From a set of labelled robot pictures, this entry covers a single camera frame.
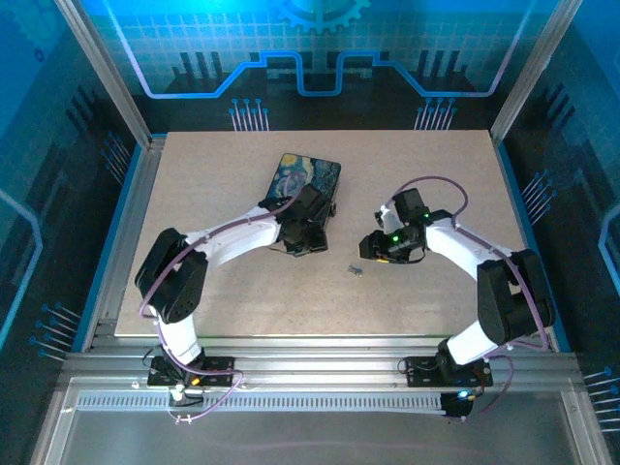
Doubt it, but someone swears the starry night painted box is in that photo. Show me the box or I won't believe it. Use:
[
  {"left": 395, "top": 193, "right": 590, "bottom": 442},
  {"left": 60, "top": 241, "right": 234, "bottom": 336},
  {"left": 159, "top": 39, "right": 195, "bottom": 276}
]
[{"left": 263, "top": 152, "right": 343, "bottom": 229}]

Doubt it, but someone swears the black connector box with light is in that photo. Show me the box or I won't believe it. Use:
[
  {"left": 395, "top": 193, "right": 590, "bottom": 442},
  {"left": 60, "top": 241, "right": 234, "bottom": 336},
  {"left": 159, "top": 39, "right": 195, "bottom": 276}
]
[{"left": 439, "top": 389, "right": 475, "bottom": 421}]

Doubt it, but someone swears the grey metal panel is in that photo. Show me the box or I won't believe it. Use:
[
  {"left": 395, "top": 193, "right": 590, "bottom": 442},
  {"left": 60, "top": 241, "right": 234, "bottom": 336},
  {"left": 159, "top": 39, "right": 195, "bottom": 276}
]
[{"left": 57, "top": 411, "right": 587, "bottom": 465}]

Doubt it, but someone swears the aluminium frame cross rail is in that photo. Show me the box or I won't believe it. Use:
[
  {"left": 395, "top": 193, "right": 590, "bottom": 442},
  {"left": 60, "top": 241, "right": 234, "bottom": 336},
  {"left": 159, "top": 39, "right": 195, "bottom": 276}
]
[{"left": 57, "top": 351, "right": 582, "bottom": 393}]

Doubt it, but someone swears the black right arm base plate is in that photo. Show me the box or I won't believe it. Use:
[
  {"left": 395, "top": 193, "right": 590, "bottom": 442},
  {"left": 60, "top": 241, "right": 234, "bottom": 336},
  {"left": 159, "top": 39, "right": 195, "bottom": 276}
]
[{"left": 403, "top": 356, "right": 494, "bottom": 388}]

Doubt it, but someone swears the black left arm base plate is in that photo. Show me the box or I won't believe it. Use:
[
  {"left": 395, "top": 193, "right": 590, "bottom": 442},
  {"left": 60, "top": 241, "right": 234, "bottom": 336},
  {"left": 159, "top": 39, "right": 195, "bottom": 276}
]
[{"left": 146, "top": 356, "right": 237, "bottom": 388}]

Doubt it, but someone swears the grey slotted cable duct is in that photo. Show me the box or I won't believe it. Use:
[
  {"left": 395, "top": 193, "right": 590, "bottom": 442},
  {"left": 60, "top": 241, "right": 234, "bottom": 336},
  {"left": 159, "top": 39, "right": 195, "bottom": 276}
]
[{"left": 76, "top": 392, "right": 450, "bottom": 414}]

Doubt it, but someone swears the aluminium frame side rail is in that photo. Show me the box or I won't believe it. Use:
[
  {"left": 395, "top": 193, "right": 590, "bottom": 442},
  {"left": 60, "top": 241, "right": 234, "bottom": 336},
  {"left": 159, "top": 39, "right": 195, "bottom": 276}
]
[{"left": 79, "top": 135, "right": 169, "bottom": 353}]

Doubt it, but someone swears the aluminium frame post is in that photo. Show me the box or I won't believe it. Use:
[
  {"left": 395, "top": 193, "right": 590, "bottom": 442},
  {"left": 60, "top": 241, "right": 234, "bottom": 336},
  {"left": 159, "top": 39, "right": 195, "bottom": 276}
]
[
  {"left": 53, "top": 0, "right": 155, "bottom": 149},
  {"left": 489, "top": 0, "right": 585, "bottom": 145}
]

